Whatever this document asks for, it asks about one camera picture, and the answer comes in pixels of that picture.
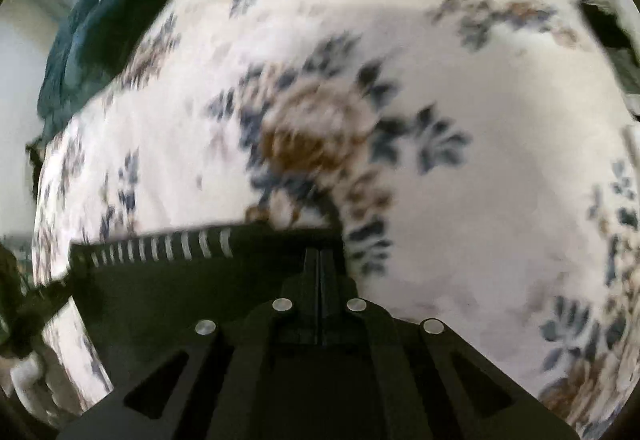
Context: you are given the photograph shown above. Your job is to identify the black hanging clothing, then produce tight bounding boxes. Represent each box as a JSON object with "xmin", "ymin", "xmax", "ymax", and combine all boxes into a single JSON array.
[{"xmin": 25, "ymin": 139, "xmax": 47, "ymax": 201}]

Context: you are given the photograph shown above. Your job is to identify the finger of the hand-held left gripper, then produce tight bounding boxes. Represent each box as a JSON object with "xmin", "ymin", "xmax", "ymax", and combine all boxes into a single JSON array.
[{"xmin": 0, "ymin": 292, "xmax": 56, "ymax": 357}]

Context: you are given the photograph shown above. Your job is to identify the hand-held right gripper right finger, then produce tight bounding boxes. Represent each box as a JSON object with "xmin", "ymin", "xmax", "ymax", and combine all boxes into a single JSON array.
[{"xmin": 319, "ymin": 250, "xmax": 582, "ymax": 440}]

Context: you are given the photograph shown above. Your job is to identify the dark striped sweater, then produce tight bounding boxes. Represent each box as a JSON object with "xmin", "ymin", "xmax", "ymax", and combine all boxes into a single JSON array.
[{"xmin": 30, "ymin": 225, "xmax": 361, "ymax": 421}]

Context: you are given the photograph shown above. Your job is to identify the floral bedsheet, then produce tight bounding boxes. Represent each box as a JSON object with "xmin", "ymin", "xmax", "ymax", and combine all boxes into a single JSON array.
[{"xmin": 30, "ymin": 0, "xmax": 640, "ymax": 440}]

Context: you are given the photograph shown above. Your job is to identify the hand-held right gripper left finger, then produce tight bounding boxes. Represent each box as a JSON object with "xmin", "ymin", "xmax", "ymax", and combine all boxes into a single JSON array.
[{"xmin": 57, "ymin": 249, "xmax": 320, "ymax": 440}]

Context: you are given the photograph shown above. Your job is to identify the teal quilt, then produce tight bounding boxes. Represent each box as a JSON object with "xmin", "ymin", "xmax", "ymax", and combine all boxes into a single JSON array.
[{"xmin": 37, "ymin": 0, "xmax": 223, "ymax": 141}]

